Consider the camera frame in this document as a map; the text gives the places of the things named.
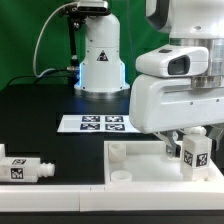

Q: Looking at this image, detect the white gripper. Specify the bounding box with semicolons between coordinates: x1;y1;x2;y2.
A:
129;75;224;158

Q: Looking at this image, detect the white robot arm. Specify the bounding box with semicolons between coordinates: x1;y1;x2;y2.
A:
75;0;224;156

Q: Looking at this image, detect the white cable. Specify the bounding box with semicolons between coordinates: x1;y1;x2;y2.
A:
32;1;80;80

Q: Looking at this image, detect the black camera stand pole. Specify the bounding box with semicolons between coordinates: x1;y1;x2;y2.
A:
59;5;82;85

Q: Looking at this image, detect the white square tabletop part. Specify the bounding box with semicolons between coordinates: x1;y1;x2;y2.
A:
104;141;224;184

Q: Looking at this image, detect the grey camera on stand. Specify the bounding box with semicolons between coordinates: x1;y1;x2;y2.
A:
77;0;110;16

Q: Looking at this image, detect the black cable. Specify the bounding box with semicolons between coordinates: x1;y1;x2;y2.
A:
3;67;78;91

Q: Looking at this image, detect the white front fence wall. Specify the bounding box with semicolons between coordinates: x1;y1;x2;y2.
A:
0;182;224;212

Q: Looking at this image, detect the white left fence stub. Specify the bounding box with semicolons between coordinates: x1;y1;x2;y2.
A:
0;144;5;160

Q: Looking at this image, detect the white marker sheet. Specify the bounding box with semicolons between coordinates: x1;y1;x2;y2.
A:
57;115;138;133

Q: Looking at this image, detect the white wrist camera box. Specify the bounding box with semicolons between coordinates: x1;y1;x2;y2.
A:
136;45;209;78

